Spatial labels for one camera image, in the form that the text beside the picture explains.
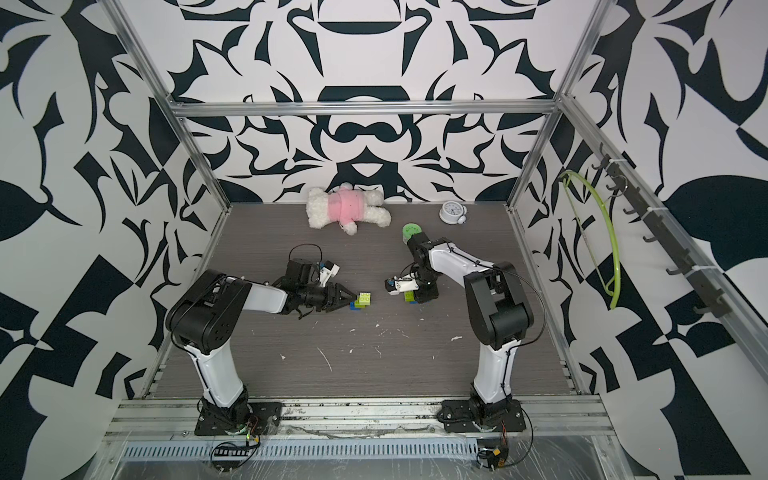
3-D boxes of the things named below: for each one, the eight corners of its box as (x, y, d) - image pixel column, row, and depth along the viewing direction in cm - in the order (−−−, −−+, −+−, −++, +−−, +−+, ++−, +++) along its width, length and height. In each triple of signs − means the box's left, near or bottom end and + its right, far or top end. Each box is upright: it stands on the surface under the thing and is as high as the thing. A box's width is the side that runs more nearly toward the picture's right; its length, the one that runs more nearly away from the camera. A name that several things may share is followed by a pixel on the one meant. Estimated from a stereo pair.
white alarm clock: (440, 224, 115) (441, 219, 112) (437, 205, 121) (438, 200, 119) (467, 224, 115) (469, 219, 112) (463, 205, 121) (464, 200, 119)
